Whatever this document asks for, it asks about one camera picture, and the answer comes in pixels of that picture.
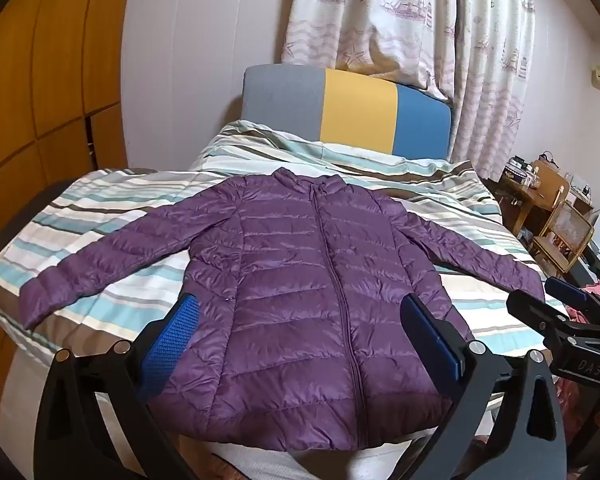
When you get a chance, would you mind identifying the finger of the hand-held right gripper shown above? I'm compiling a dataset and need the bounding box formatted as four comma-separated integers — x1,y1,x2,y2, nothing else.
506,290,572,348
544,276,600,328

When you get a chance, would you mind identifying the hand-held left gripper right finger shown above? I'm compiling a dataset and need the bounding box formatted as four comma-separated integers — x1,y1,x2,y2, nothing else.
399,293,569,480

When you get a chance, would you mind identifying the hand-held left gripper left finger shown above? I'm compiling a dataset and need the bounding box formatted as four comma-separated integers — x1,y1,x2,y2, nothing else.
34,293,201,480

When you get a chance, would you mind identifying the purple puffer jacket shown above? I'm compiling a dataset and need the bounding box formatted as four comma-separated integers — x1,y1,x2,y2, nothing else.
19,167,556,453

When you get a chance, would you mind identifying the rattan panel wooden chair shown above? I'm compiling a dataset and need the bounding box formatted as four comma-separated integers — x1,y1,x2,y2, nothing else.
529,187,596,277

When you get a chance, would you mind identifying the wooden desk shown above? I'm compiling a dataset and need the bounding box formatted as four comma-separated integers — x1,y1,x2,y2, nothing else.
495,157,595,241

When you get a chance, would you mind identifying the white mattress sheet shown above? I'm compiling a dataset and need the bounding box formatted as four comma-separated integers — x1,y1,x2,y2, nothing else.
7,345,496,480

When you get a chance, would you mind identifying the striped blanket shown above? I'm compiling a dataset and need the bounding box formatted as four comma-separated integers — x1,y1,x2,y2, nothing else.
0,120,571,378

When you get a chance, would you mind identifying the grey yellow blue headboard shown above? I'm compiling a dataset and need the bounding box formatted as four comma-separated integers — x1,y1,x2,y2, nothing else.
241,64,453,162

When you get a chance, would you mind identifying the wooden wardrobe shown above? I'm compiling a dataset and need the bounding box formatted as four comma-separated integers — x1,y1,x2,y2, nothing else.
0,0,146,261

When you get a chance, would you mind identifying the ship print curtain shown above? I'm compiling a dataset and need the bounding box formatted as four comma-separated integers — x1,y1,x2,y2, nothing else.
280,0,538,181

